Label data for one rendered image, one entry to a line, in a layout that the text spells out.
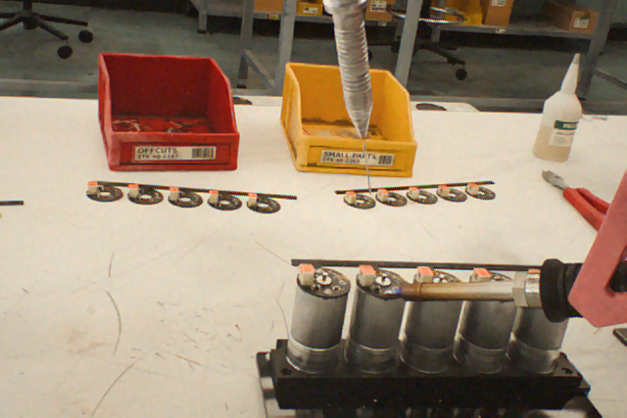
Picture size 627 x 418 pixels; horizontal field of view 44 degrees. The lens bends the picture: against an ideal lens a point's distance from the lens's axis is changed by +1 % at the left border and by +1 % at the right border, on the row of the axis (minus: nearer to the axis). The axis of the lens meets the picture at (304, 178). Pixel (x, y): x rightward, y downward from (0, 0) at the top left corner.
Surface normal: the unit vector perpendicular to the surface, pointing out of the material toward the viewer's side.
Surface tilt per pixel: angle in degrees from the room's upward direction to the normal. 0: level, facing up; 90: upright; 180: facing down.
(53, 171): 0
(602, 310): 98
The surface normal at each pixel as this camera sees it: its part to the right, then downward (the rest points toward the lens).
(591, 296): -0.64, 0.36
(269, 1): 0.30, 0.39
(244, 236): 0.12, -0.91
